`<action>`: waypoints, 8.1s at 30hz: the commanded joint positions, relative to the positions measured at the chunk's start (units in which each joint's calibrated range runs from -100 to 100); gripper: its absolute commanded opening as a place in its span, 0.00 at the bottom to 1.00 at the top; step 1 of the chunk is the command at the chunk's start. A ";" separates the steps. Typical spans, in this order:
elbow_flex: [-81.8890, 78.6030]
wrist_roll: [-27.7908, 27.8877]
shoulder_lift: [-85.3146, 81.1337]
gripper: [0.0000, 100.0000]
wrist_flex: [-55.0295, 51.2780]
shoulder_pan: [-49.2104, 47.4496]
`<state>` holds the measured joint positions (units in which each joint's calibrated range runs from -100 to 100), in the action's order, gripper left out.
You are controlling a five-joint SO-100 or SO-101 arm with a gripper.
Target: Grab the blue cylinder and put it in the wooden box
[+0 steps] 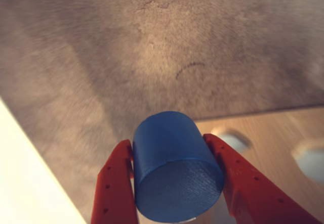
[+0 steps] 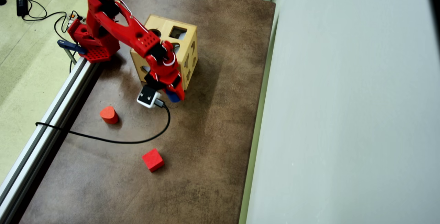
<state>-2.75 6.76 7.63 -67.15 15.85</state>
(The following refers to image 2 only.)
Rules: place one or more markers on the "red cube block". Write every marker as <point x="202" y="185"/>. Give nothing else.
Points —
<point x="153" y="160"/>

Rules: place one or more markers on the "aluminium profile rail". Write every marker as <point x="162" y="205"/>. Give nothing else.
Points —
<point x="44" y="127"/>

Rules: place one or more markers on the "wooden shape sorter box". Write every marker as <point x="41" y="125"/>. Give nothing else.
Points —
<point x="187" y="42"/>

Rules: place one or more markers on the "blue table clamp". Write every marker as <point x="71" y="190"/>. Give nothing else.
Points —
<point x="70" y="46"/>

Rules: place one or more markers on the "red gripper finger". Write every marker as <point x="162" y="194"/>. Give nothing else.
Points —
<point x="180" y="90"/>

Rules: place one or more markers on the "black power adapter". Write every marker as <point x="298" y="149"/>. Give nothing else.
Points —
<point x="22" y="7"/>

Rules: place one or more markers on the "blue cylinder block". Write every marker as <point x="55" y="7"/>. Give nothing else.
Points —
<point x="172" y="97"/>

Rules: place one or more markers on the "red robot arm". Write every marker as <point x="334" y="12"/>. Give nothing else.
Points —
<point x="113" y="28"/>

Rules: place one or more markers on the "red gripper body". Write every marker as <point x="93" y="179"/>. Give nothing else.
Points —
<point x="175" y="84"/>

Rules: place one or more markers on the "orange teardrop block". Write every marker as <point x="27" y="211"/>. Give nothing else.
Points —
<point x="109" y="114"/>

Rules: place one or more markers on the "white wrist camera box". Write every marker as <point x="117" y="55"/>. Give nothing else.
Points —
<point x="147" y="97"/>

